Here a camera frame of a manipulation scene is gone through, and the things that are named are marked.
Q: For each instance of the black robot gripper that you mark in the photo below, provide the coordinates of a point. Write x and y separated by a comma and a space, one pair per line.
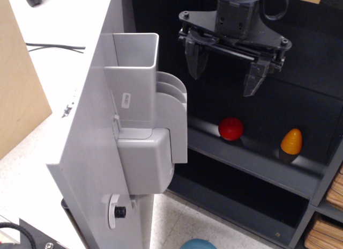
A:
235, 28

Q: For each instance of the grey toy fridge door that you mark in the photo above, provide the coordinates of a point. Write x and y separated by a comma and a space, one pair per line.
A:
89, 172

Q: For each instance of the red toy ball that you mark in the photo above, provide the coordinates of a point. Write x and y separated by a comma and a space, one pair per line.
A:
231, 129

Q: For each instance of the grey door bin shelves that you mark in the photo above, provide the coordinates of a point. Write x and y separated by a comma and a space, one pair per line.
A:
151, 107

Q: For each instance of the orange toy cone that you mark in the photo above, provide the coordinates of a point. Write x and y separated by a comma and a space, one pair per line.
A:
292, 142

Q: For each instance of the black door knob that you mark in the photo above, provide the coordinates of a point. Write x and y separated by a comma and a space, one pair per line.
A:
120, 212

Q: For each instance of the teal round object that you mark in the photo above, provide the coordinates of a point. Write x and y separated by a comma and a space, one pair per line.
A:
197, 244

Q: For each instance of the woven wicker baskets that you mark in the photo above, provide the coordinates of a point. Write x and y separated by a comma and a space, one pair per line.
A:
324, 231

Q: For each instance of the tan wooden board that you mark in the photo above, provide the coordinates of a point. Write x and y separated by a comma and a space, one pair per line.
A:
24, 105

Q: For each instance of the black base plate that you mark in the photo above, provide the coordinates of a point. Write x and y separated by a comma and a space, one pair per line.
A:
41, 239

